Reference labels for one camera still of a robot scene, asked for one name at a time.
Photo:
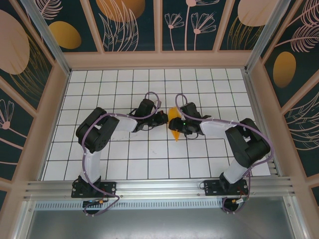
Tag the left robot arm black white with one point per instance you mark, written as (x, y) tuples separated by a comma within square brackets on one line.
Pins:
[(97, 132)]

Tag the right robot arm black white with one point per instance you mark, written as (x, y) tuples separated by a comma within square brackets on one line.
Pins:
[(249, 147)]

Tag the grey metal sheet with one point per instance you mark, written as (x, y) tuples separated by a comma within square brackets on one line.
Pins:
[(159, 224)]

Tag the small circuit board with connector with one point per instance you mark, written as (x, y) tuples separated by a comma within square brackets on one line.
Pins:
[(240, 200), (97, 202)]

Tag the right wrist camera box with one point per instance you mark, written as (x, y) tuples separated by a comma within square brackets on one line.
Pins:
[(185, 115)]

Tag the aluminium front rail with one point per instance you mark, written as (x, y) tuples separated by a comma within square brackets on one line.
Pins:
[(159, 189)]

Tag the aluminium side rail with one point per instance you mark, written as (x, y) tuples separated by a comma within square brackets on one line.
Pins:
[(252, 99)]

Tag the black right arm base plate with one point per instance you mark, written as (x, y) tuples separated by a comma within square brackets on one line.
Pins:
[(211, 188)]

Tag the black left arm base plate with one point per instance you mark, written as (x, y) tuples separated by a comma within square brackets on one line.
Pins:
[(109, 189)]

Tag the aluminium corner post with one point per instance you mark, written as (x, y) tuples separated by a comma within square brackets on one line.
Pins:
[(269, 35), (47, 35)]

